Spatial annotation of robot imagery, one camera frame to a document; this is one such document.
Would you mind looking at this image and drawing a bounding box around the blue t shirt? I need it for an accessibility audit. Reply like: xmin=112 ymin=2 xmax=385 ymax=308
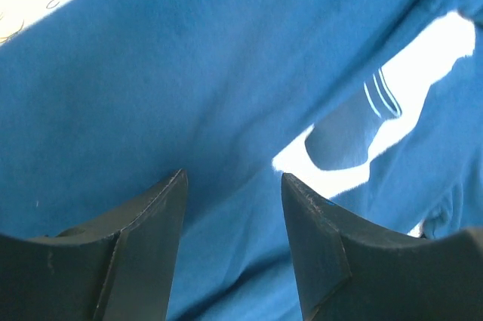
xmin=1 ymin=0 xmax=482 ymax=320

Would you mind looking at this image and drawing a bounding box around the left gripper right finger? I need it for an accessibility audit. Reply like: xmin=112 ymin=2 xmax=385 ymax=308
xmin=281 ymin=173 xmax=482 ymax=320

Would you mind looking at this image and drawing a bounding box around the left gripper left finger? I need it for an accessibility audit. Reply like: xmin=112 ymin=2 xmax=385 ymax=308
xmin=1 ymin=170 xmax=188 ymax=320

